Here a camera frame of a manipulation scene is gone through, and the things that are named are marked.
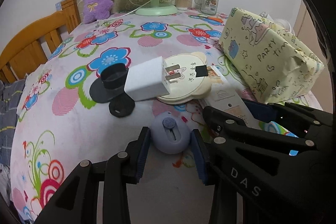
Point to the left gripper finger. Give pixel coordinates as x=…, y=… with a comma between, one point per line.
x=298, y=119

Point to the small black round object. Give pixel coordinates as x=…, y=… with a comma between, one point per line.
x=121, y=106

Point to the floral tablecloth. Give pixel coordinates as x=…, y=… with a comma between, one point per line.
x=63, y=115

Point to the yellow cartoon storage box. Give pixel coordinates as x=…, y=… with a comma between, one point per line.
x=274, y=63

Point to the black round stand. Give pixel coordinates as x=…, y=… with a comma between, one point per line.
x=110, y=84

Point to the white power adapter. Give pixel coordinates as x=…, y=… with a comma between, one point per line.
x=150, y=79

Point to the cotton swab container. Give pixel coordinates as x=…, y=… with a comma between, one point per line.
x=182, y=4

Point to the black binder clip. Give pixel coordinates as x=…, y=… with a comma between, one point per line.
x=201, y=71

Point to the grey oval tape measure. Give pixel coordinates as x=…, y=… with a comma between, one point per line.
x=169, y=134

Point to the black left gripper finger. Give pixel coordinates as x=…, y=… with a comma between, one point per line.
x=75, y=201
x=264, y=186

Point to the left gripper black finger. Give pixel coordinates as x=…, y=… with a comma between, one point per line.
x=269, y=133

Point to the blue plaid bedding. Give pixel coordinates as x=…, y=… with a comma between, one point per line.
x=10, y=97

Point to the orange handled scissors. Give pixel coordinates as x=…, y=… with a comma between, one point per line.
x=209, y=19

